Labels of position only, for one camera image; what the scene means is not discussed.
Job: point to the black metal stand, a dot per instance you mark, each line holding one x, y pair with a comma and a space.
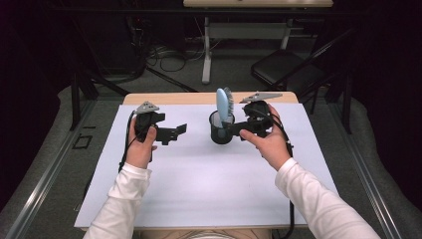
86, 89

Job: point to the person's left hand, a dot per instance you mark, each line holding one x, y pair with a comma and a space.
141, 149

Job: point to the desk with white metal legs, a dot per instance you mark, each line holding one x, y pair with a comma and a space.
249, 30

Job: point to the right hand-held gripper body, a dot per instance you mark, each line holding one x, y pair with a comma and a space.
258, 116

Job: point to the black folding chair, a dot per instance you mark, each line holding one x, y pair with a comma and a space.
285, 68

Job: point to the light blue hairbrush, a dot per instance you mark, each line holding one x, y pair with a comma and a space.
222, 103

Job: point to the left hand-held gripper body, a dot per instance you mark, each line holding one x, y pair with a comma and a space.
147, 118

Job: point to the black mesh pen holder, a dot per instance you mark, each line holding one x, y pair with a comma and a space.
220, 137

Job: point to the person's right hand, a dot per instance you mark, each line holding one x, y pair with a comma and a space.
272, 146

